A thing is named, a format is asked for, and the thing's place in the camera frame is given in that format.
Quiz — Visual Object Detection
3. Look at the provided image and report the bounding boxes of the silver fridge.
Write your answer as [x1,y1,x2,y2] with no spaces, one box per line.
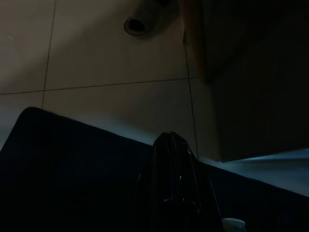
[202,0,309,163]

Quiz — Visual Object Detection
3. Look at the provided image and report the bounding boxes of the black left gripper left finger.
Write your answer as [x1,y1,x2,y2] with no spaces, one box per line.
[134,131,181,232]

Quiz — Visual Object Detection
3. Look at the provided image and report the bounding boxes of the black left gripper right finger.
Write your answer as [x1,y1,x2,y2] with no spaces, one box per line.
[171,131,223,232]

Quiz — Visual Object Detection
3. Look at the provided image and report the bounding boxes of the grey slipper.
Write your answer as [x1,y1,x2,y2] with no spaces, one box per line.
[123,0,184,39]

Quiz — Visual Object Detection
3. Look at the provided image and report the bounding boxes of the black floor carpet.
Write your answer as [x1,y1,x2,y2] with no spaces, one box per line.
[0,106,309,232]

